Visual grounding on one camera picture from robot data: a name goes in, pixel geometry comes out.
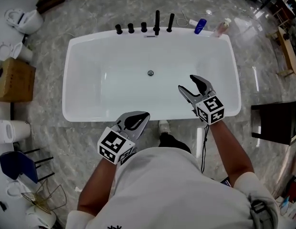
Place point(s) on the person's right forearm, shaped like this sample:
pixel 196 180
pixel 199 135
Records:
pixel 230 151

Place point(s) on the blue bottle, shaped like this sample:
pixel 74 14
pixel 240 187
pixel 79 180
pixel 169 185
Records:
pixel 200 26

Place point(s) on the black round tap knob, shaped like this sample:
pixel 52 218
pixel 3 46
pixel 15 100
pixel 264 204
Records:
pixel 144 27
pixel 119 29
pixel 131 28

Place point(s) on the person's white shoe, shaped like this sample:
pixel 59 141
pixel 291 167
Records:
pixel 163 126

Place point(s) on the person's left forearm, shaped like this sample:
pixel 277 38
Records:
pixel 98 185

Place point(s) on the black shower head holder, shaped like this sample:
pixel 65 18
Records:
pixel 169 30

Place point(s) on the person's white t-shirt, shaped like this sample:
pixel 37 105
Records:
pixel 167 194

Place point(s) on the clear pink pump bottle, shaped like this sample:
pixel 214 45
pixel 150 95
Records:
pixel 222 28

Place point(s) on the black bathtub faucet spout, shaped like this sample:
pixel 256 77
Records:
pixel 157 23

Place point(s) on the person's black trouser leg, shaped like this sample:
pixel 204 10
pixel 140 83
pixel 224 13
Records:
pixel 173 142

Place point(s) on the chrome overflow slot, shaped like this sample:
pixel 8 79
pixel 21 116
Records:
pixel 150 36

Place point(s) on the blue chair with black legs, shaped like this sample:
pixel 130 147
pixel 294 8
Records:
pixel 17 164

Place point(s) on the white bathtub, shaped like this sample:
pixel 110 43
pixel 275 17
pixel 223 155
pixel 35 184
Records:
pixel 114 56

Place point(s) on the black side table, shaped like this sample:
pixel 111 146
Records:
pixel 274 123

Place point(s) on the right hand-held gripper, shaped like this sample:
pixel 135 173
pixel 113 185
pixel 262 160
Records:
pixel 210 108

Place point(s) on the white toilet with open lid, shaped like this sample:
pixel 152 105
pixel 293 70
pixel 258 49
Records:
pixel 25 20

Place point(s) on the brown cardboard box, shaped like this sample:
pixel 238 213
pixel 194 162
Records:
pixel 15 80

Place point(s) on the light wooden bench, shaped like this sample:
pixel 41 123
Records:
pixel 287 49

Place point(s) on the white cylindrical toilet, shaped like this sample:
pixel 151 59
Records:
pixel 13 130

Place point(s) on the chrome bathtub drain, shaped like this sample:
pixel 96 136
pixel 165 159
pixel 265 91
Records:
pixel 151 73

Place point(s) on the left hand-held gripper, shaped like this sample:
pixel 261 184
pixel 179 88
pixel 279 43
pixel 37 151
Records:
pixel 113 143

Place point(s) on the small white toilet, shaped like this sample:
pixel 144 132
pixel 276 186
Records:
pixel 17 51

